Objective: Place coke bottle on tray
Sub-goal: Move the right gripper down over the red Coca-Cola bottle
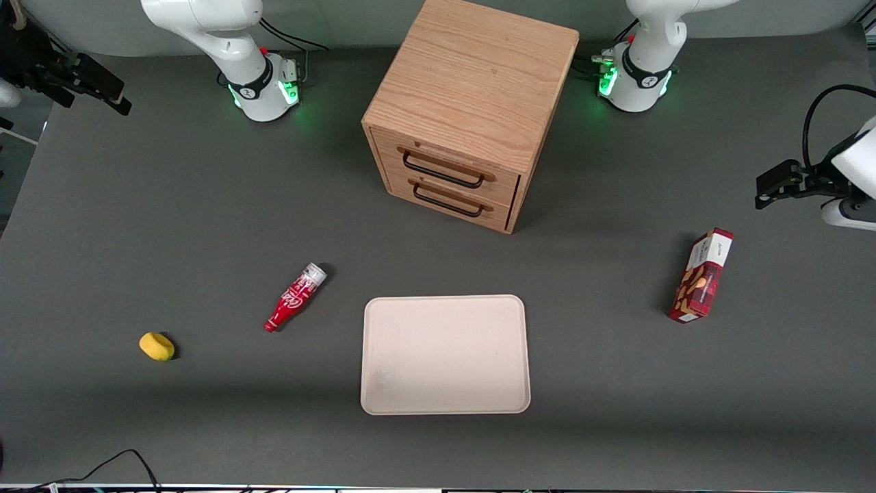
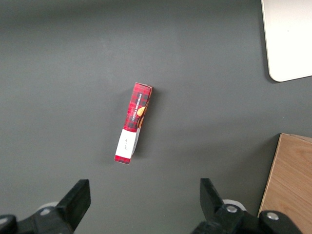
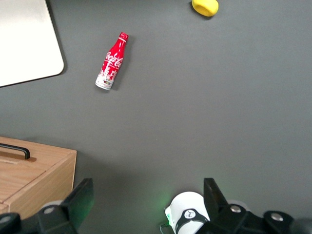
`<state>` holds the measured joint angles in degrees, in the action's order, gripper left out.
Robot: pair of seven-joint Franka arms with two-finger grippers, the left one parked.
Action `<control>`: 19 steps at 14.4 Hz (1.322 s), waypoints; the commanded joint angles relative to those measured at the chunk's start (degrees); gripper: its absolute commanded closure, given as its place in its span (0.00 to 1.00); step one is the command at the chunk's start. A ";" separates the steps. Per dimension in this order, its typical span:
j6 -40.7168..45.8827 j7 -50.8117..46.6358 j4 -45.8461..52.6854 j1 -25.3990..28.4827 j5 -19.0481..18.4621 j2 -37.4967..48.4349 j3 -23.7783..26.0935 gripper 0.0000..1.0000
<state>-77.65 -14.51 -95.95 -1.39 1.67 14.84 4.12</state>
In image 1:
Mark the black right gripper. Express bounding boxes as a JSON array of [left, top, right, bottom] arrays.
[[0, 12, 133, 116]]

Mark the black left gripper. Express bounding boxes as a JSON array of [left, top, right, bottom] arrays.
[[755, 159, 844, 210]]

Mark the red coke bottle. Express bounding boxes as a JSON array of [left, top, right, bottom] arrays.
[[263, 262, 328, 334]]

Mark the beige rectangular tray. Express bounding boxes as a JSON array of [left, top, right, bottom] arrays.
[[360, 294, 532, 416]]

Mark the red snack box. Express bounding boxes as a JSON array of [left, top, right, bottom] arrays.
[[668, 227, 734, 325]]

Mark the yellow sponge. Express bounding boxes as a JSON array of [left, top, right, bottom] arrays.
[[138, 332, 176, 362]]

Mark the wooden drawer cabinet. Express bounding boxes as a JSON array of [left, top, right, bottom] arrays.
[[361, 0, 581, 236]]

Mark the wooden drawer front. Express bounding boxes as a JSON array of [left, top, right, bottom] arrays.
[[385, 170, 514, 232], [370, 127, 521, 206]]

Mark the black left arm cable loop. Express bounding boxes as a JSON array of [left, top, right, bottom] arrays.
[[803, 84, 876, 172]]

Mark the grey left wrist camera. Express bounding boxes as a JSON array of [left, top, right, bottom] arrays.
[[820, 197, 876, 231]]

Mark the black right base cable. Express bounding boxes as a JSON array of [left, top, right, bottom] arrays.
[[257, 16, 331, 87]]

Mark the black base cable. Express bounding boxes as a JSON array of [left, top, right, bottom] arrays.
[[257, 16, 331, 87], [572, 19, 641, 77]]

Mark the black left base cable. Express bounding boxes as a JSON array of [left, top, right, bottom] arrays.
[[572, 19, 641, 77]]

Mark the black metal drawer handle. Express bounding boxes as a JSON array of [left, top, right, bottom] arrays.
[[402, 151, 487, 190], [412, 181, 485, 219]]

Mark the black cable at table edge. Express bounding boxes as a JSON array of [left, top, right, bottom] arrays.
[[27, 449, 162, 491]]

